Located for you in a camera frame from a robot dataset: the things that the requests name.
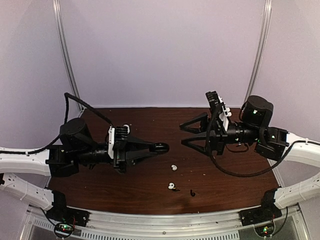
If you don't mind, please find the black earbud right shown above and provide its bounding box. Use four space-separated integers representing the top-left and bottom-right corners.
190 189 196 197

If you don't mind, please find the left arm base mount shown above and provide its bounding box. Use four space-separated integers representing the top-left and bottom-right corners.
46 206 90 227

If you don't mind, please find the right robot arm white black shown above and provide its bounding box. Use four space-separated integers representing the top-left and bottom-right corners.
179 91 320 178

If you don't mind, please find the left aluminium frame post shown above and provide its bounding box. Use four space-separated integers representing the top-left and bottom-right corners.
52 0 80 98

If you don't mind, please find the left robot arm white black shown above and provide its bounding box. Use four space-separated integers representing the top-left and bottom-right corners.
0 118 169 222

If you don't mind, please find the white earbud upper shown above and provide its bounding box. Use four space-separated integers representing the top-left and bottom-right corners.
171 164 178 171

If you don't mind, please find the white earbud lower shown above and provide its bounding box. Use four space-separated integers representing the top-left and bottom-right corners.
168 182 175 190

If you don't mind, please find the right aluminium frame post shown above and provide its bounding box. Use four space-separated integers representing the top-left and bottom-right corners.
243 0 273 102

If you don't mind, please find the left black braided cable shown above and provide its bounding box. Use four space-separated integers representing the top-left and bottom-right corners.
0 92 115 155

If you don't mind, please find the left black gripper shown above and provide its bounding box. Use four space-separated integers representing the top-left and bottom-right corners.
74 133 158 175

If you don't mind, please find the aluminium frame post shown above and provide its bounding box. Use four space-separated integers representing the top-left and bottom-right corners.
52 0 80 98
243 0 273 102

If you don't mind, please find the black braided cable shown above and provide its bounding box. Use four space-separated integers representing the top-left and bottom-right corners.
206 99 320 178
0 92 115 155

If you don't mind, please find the right circuit board with leds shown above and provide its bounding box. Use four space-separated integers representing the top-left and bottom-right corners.
254 225 275 238

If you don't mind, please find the right black braided cable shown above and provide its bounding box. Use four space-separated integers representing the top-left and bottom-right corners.
206 99 320 178

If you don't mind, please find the white earbud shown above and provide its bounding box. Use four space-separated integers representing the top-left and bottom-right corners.
171 164 178 171
168 182 175 190

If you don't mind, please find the black round charging case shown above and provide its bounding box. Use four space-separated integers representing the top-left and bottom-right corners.
149 142 170 155

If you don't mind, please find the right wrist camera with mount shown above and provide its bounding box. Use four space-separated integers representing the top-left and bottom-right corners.
205 91 232 133

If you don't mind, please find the circuit board with leds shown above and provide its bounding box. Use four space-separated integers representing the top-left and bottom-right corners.
53 222 75 238
254 225 275 238

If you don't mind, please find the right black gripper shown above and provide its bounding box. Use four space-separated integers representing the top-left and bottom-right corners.
178 112 260 158

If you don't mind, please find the left circuit board with leds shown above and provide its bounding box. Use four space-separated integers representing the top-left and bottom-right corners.
53 222 75 238

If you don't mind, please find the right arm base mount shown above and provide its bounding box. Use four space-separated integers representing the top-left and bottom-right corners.
239 206 282 227

